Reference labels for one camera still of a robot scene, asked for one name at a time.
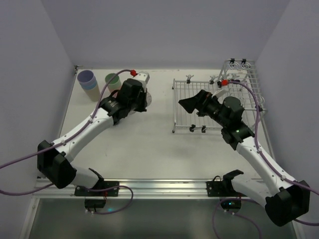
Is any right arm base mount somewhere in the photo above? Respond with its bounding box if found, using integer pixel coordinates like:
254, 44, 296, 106
205, 169, 245, 213

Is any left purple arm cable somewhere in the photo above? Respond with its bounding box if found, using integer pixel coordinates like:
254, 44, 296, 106
0, 69, 138, 196

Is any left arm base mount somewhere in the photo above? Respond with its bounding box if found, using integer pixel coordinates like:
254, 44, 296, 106
74, 181, 120, 213

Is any white patterned mug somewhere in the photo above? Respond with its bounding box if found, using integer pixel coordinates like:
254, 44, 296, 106
145, 92, 152, 108

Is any metal wire dish rack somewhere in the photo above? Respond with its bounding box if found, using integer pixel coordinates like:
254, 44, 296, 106
171, 58, 267, 134

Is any green plastic cup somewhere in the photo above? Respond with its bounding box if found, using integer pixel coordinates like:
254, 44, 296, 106
105, 73, 122, 93

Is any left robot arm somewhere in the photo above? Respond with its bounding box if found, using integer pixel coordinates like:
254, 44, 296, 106
37, 73, 152, 190

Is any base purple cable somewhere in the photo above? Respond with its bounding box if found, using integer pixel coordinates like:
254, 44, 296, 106
211, 199, 262, 239
86, 185, 134, 215

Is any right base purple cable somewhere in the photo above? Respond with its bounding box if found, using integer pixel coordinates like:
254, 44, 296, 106
211, 199, 262, 239

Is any lavender plastic cup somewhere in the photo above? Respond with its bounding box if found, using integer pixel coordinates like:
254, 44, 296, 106
77, 70, 95, 84

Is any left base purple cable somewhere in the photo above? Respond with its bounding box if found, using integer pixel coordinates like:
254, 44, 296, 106
86, 185, 134, 215

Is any light blue plastic cup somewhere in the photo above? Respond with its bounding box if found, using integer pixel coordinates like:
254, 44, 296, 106
79, 79, 98, 90

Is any aluminium mounting rail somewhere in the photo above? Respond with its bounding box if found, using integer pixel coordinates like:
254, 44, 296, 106
32, 178, 250, 200

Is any beige plastic cup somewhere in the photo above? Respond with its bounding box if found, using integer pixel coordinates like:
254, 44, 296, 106
85, 87, 100, 102

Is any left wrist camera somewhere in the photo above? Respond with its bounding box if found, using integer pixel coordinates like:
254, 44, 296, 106
133, 71, 150, 91

